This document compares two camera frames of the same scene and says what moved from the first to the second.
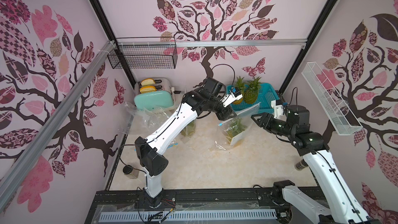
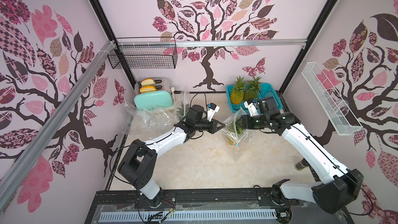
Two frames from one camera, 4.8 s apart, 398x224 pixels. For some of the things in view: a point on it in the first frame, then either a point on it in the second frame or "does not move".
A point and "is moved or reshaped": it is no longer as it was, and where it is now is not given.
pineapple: [251, 92] does not move
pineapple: [239, 83] does not move
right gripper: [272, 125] to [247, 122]
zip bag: [231, 133] is moved or reshaped
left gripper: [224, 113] to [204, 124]
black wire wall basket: [144, 57] does not move
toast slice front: [147, 88] does not move
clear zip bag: [142, 122] does not move
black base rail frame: [212, 199] does not move
